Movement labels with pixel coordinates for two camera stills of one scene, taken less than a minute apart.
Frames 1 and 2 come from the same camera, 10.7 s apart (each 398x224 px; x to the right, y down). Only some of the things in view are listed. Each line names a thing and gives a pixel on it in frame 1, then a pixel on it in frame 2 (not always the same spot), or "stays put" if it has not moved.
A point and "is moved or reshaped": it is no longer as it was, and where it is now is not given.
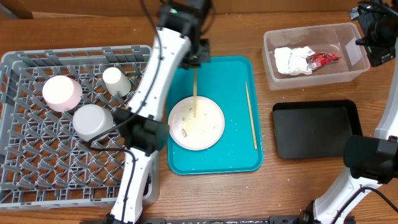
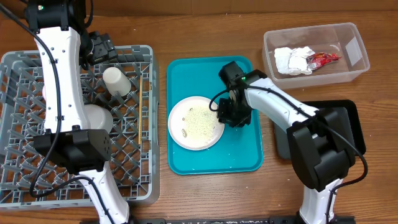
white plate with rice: [198, 133] stays put
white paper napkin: [292, 61] stays put
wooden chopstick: [195, 89] is moved or reshaped
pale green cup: [115, 81] stays put
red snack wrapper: [319, 59] stays put
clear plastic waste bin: [300, 56] stays put
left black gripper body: [199, 53] to [101, 51]
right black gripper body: [379, 38] to [234, 115]
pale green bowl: [91, 119] stays put
